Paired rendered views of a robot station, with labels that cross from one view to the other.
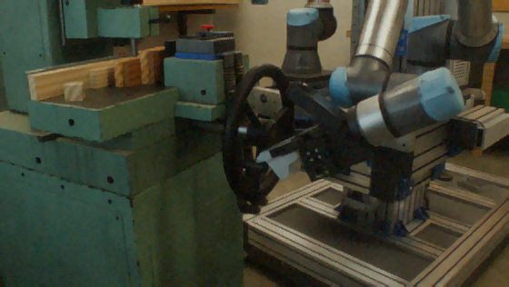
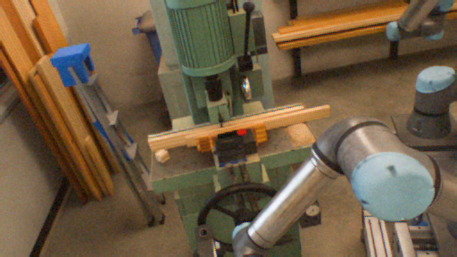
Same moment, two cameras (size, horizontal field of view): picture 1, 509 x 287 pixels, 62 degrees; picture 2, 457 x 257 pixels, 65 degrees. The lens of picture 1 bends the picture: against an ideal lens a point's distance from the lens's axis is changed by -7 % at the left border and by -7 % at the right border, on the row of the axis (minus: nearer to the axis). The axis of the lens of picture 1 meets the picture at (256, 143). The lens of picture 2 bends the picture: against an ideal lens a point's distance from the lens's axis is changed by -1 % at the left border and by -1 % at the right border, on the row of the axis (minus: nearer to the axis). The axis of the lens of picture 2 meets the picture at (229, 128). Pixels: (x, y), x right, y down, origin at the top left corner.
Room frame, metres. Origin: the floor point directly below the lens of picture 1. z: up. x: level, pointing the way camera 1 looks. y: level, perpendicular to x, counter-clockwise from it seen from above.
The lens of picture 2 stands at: (0.50, -0.72, 1.66)
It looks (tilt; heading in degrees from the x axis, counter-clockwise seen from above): 32 degrees down; 59
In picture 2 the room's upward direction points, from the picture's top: 11 degrees counter-clockwise
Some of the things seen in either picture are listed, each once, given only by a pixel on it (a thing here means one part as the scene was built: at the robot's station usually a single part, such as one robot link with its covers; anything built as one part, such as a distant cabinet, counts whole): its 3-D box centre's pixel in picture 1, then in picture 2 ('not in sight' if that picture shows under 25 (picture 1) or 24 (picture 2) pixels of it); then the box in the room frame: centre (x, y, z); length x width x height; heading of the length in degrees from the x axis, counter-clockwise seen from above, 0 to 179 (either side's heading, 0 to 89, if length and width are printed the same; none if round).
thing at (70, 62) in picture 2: not in sight; (117, 143); (0.86, 1.16, 0.58); 0.27 x 0.25 x 1.16; 150
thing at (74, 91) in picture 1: (74, 91); (162, 155); (0.84, 0.35, 0.92); 0.03 x 0.03 x 0.03; 14
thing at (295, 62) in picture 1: (302, 58); (429, 116); (1.69, -0.17, 0.87); 0.15 x 0.15 x 0.10
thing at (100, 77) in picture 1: (172, 63); (258, 126); (1.19, 0.22, 0.92); 0.55 x 0.02 x 0.04; 152
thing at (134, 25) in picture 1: (128, 24); (218, 106); (1.08, 0.30, 1.03); 0.14 x 0.07 x 0.09; 62
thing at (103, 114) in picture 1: (177, 93); (235, 159); (1.04, 0.18, 0.87); 0.61 x 0.30 x 0.06; 152
